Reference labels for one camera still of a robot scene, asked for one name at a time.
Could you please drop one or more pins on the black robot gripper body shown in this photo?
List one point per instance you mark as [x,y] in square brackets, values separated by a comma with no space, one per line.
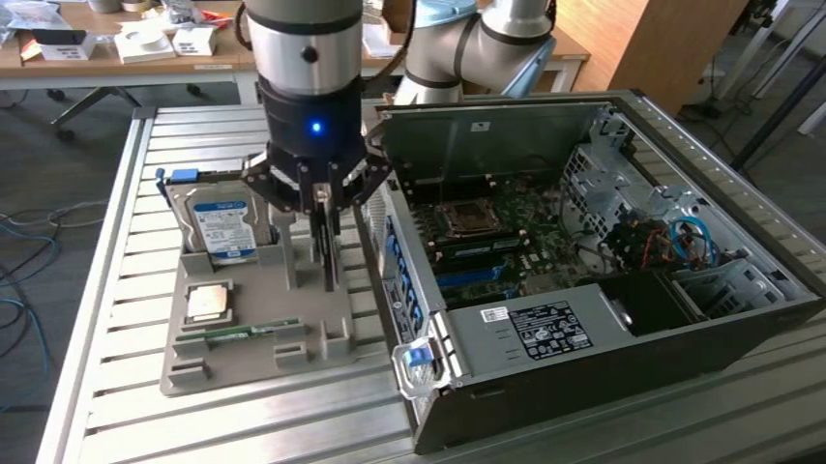
[309,125]

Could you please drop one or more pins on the dark graphics card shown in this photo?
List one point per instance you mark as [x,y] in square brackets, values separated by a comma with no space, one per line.
[329,261]

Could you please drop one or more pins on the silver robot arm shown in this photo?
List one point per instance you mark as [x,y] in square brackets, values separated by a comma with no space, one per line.
[303,43]

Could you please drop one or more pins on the hard disk in blue caddy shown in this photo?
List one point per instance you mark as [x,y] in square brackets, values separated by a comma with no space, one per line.
[223,232]

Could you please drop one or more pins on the CPU socket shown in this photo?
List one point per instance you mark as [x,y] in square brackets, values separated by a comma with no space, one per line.
[467,217]

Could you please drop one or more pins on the white paper pad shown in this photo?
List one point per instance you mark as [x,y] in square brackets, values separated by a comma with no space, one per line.
[380,46]

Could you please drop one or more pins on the black installed RAM stick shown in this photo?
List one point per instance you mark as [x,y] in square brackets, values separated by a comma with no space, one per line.
[480,247]

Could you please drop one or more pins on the small white labelled box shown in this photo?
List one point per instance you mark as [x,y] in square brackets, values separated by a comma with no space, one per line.
[193,42]

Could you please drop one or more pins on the blue expansion slot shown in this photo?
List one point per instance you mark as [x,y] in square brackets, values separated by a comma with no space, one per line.
[471,276]

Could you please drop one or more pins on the copper-toned CPU chip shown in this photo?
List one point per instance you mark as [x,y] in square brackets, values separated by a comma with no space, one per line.
[208,302]

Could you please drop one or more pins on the brown cardboard box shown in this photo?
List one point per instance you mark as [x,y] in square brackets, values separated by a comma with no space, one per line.
[395,14]

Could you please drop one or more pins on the grey parts rack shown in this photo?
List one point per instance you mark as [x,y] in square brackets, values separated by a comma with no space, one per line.
[271,314]

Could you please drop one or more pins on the green motherboard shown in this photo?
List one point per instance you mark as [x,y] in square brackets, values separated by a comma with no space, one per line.
[541,232]

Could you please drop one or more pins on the wooden desk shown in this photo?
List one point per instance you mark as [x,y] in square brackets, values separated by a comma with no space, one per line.
[129,67]

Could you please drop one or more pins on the green RAM stick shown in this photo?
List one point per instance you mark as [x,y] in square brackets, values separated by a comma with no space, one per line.
[225,333]

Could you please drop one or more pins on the perforated metal drive cage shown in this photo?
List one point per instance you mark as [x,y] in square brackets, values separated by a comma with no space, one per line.
[594,183]

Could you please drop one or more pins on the blue case release latch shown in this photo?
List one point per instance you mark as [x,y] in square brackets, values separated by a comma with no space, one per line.
[416,356]

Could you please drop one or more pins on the grey power supply unit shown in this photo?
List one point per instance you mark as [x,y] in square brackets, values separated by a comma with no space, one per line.
[489,348]

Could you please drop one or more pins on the white box with black label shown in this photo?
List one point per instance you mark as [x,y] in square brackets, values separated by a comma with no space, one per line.
[64,50]

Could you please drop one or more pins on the black fan shroud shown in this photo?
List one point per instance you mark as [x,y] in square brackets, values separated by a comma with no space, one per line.
[644,299]

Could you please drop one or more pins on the wooden cabinet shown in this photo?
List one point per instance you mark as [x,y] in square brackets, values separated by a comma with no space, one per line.
[651,48]

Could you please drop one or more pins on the black open PC case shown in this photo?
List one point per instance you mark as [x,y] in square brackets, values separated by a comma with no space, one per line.
[580,396]

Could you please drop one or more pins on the metal disk bay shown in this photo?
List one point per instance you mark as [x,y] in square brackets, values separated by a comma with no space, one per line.
[728,290]

